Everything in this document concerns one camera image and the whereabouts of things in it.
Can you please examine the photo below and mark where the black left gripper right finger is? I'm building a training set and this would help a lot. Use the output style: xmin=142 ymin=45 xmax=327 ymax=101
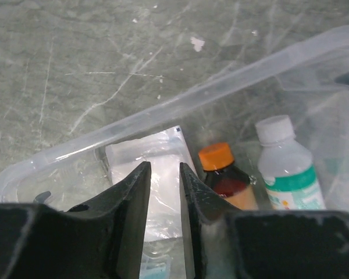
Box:
xmin=179 ymin=163 xmax=349 ymax=278

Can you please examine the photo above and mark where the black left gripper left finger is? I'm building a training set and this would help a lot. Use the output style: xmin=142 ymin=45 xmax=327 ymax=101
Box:
xmin=0 ymin=162 xmax=151 ymax=278

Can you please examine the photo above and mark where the clear bandage bag teal header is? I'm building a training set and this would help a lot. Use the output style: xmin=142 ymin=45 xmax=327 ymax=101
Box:
xmin=139 ymin=238 xmax=186 ymax=278

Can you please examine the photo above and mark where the brown syrup bottle orange cap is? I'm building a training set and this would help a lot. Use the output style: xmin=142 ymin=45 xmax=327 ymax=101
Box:
xmin=198 ymin=142 xmax=258 ymax=210

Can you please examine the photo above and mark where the white plastic medicine bottle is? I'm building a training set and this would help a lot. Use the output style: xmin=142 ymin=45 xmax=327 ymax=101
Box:
xmin=255 ymin=115 xmax=326 ymax=210

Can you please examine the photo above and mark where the white gauze dressing packet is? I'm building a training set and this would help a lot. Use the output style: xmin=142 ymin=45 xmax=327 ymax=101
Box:
xmin=105 ymin=126 xmax=195 ymax=242

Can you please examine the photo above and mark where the clear plastic medicine box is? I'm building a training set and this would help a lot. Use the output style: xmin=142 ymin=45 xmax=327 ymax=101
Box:
xmin=0 ymin=26 xmax=349 ymax=213

